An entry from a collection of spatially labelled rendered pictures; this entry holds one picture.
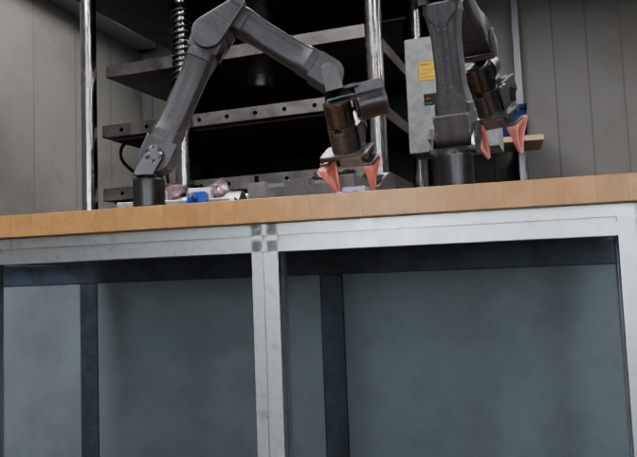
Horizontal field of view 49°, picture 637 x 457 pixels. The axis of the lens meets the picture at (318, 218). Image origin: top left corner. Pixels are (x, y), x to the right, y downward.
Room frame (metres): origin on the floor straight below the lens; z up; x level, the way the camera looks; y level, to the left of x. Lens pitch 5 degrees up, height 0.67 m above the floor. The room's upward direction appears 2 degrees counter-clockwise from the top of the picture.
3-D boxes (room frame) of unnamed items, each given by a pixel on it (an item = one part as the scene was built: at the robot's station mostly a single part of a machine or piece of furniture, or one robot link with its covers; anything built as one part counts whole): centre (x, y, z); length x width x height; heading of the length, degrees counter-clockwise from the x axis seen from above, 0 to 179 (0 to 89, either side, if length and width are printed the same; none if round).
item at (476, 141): (1.23, -0.25, 0.90); 0.09 x 0.06 x 0.06; 64
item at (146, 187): (1.38, 0.33, 0.84); 0.20 x 0.07 x 0.08; 75
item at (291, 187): (1.79, -0.04, 0.87); 0.50 x 0.26 x 0.14; 160
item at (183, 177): (2.56, 0.49, 1.10); 0.05 x 0.05 x 1.30
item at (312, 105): (2.87, 0.20, 1.27); 1.10 x 0.74 x 0.05; 70
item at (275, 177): (2.87, 0.20, 1.02); 1.10 x 0.74 x 0.05; 70
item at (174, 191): (1.83, 0.31, 0.90); 0.26 x 0.18 x 0.08; 177
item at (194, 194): (1.56, 0.27, 0.86); 0.13 x 0.05 x 0.05; 177
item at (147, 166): (1.38, 0.33, 0.90); 0.09 x 0.06 x 0.06; 1
